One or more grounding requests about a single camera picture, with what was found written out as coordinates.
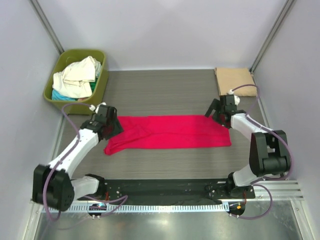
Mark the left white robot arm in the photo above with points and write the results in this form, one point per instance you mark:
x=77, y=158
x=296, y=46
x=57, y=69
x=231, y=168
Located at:
x=53, y=186

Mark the turquoise cloth in bin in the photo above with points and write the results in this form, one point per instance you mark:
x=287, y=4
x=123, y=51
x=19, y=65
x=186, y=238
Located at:
x=56, y=96

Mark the green cloth in bin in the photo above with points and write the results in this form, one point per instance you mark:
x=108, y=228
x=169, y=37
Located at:
x=93, y=84

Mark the green plastic laundry bin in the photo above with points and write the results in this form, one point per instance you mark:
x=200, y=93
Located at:
x=78, y=107

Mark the aluminium rail frame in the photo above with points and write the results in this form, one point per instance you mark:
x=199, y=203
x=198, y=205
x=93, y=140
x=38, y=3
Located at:
x=285, y=190

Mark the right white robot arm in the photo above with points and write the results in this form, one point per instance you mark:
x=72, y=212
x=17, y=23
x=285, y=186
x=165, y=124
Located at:
x=268, y=152

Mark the cream white shirt in bin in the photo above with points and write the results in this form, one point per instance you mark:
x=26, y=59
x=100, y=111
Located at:
x=75, y=80

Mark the slotted white cable duct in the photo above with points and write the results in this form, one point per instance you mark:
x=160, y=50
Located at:
x=95, y=207

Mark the folded beige t shirt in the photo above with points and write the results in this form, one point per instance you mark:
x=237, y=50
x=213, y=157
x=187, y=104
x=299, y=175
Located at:
x=231, y=78

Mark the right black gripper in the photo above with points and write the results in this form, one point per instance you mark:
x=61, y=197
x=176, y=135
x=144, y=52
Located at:
x=216, y=105

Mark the red t shirt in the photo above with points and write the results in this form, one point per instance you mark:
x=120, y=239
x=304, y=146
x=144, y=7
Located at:
x=168, y=132

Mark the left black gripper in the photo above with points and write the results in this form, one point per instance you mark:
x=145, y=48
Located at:
x=117, y=130

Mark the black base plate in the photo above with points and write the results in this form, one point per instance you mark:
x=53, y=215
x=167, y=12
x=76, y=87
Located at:
x=175, y=192

